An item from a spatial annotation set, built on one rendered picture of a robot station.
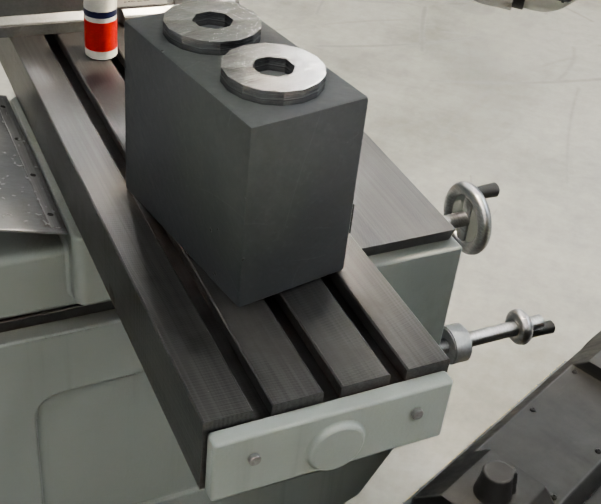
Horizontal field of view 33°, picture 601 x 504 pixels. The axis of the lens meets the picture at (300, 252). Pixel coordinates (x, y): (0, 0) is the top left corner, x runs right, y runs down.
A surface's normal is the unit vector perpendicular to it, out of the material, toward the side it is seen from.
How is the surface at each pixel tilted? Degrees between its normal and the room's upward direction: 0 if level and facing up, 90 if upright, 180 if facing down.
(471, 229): 90
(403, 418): 90
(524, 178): 0
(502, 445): 0
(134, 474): 90
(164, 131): 90
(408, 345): 0
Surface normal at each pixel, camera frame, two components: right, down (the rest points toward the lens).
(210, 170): -0.82, 0.28
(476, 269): 0.09, -0.80
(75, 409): 0.41, 0.57
